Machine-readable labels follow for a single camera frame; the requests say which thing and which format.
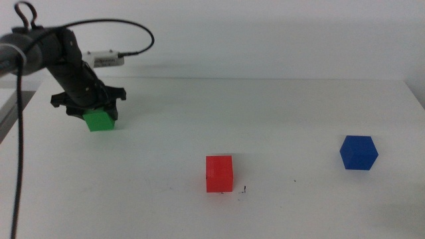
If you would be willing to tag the red cube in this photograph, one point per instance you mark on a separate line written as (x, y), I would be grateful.
(219, 174)

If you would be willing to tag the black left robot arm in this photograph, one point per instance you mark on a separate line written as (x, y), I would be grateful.
(30, 53)

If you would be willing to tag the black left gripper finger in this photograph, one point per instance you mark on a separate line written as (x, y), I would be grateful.
(75, 113)
(113, 111)

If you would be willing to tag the green cube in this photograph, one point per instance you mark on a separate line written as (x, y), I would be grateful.
(99, 121)

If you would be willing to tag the blue cube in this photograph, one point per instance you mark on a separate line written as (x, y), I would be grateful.
(358, 152)

